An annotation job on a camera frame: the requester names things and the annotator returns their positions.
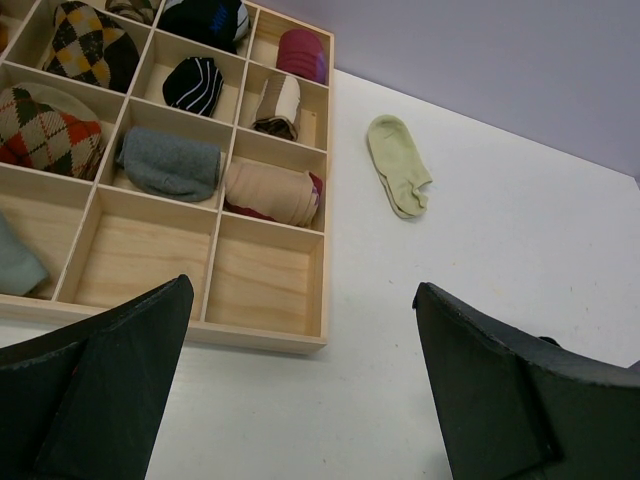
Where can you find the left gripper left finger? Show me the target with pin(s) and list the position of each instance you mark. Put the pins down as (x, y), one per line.
(86, 401)

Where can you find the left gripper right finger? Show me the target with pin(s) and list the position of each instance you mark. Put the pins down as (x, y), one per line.
(511, 405)

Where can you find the light blue rolled sock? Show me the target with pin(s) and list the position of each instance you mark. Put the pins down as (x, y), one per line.
(21, 270)

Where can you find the pale green ankle sock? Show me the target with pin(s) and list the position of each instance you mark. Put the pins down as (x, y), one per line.
(399, 166)

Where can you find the wooden compartment sock tray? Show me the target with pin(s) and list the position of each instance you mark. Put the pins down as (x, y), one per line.
(257, 283)

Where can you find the beige red argyle sock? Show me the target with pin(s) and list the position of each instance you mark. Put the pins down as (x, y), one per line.
(47, 129)

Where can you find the tan rolled sock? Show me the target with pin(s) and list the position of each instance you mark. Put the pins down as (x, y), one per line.
(272, 193)

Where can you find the black white-striped rolled sock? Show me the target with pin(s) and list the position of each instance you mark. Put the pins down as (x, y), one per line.
(194, 86)

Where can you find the cream brown rolled sock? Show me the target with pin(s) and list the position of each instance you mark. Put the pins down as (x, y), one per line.
(279, 108)

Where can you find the dark brown argyle sock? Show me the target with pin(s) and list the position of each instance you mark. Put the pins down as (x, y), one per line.
(90, 47)

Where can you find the grey argyle rolled sock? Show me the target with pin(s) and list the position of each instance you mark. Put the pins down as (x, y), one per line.
(142, 11)

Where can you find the black blue rolled sock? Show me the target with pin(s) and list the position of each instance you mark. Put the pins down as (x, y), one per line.
(220, 24)

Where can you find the magenta purple rolled sock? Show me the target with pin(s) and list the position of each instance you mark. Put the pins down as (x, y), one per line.
(301, 53)

